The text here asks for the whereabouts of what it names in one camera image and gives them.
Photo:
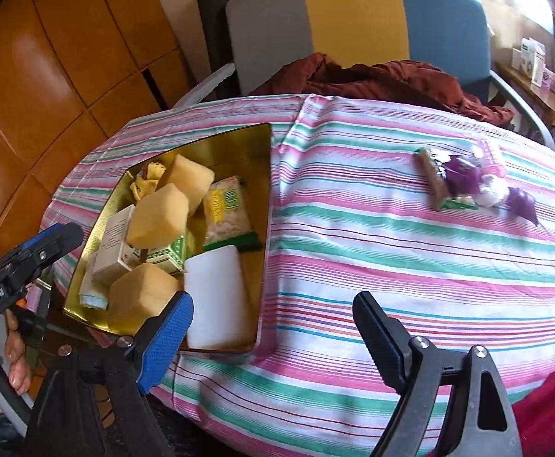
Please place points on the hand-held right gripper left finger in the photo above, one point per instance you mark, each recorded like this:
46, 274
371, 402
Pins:
168, 338

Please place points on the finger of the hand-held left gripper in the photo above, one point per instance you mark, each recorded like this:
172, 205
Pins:
27, 245
61, 243

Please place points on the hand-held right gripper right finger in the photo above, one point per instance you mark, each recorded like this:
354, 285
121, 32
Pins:
382, 338

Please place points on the yellow sponge block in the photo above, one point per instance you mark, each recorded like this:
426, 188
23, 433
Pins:
158, 216
142, 295
189, 181

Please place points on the white sponge block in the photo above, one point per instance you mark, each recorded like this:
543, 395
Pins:
215, 295

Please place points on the rice cracker snack packet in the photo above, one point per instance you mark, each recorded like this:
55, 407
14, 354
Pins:
227, 214

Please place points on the gold metal tin box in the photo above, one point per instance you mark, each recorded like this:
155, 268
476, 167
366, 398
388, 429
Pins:
239, 152

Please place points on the person's left hand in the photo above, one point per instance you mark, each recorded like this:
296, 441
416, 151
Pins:
16, 357

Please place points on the beige cardboard box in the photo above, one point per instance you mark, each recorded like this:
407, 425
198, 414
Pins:
113, 243

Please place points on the white and blue packet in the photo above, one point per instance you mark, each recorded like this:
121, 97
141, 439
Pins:
92, 290

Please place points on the small green carton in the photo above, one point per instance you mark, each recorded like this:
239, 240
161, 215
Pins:
170, 252

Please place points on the striped tablecloth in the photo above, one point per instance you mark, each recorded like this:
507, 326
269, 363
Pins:
353, 247

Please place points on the yellow crumpled wrapper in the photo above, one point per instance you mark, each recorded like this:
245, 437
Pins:
148, 178

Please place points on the green candy wrapper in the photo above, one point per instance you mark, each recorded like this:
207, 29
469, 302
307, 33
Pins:
458, 203

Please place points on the brown snack bar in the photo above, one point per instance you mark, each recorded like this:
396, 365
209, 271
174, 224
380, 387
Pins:
432, 176

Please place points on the purple wrapped candy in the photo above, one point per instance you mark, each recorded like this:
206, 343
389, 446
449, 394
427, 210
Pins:
460, 176
520, 202

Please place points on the white wrapped candy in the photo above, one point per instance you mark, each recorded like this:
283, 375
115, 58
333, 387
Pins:
491, 190

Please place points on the wooden cabinet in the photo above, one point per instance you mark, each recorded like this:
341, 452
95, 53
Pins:
68, 57

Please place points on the red cloth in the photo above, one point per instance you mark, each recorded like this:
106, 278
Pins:
553, 414

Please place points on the pink plastic item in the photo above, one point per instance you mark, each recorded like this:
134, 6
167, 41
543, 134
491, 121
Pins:
489, 154

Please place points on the maroon cloth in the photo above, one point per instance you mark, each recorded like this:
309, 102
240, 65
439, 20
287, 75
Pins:
401, 81

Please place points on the wooden side shelf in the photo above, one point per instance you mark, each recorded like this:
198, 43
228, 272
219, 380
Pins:
544, 104

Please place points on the small purple container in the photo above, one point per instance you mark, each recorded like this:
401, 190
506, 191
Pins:
548, 81

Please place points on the white carton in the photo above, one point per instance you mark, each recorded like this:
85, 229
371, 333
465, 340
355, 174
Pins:
529, 62

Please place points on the grey yellow blue chair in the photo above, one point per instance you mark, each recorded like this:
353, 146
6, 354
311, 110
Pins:
353, 14

